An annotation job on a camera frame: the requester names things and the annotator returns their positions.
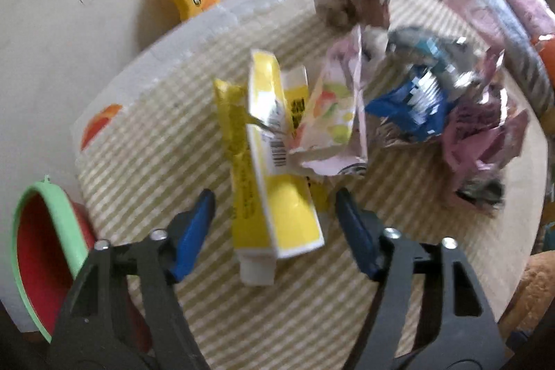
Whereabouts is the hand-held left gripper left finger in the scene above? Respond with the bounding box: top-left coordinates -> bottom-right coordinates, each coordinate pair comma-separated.
47,188 -> 216,370

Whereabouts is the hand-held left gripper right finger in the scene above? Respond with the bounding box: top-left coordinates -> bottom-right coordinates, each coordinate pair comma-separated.
335,187 -> 508,370

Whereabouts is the yellow toothpaste tube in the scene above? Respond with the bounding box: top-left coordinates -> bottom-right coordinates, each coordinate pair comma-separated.
212,77 -> 278,286

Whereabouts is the yellow white toothpaste box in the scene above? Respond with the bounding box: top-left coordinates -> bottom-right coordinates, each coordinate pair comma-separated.
247,49 -> 325,259

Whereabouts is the blue snack wrapper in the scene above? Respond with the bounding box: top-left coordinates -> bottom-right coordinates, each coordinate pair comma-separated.
366,71 -> 452,143

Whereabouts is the green rimmed red bin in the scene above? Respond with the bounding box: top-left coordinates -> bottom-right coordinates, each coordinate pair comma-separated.
11,175 -> 152,353

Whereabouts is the green striped mat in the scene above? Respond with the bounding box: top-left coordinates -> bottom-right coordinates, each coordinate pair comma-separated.
76,0 -> 547,370

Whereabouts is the pink fruit snack wrapper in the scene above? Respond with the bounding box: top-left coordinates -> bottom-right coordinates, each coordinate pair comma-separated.
288,25 -> 369,178

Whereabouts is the purple snack wrapper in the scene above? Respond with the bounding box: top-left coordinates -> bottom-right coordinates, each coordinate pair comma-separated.
442,49 -> 530,215

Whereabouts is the orange fuzzy cloth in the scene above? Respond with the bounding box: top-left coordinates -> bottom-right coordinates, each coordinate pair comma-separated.
498,251 -> 555,336

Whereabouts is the white printed table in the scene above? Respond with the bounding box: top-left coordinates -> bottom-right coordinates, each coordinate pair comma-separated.
69,0 -> 382,163

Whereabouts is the silver snack wrapper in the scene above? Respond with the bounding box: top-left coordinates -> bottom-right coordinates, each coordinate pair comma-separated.
386,27 -> 486,91

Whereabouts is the pink quilt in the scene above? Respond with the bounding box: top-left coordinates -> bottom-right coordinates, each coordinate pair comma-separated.
481,0 -> 555,43

